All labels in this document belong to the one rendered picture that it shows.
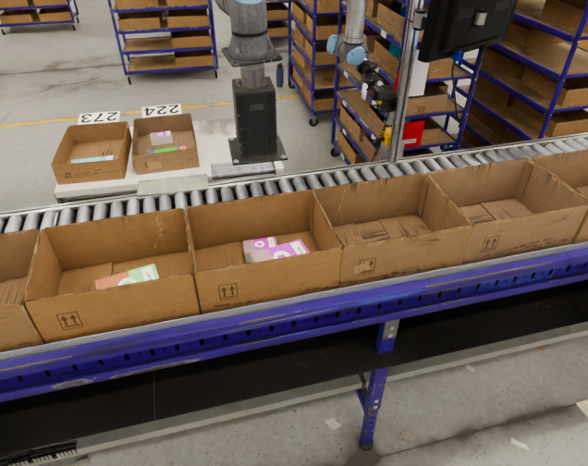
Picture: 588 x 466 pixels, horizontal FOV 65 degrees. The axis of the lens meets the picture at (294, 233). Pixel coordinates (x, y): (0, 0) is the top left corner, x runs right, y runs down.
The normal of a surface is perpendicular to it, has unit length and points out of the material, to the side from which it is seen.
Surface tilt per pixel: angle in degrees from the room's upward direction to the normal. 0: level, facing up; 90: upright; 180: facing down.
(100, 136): 88
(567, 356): 0
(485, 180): 90
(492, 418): 0
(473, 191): 89
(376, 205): 89
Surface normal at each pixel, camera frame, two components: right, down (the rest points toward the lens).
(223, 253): -0.02, -0.77
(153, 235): 0.24, 0.60
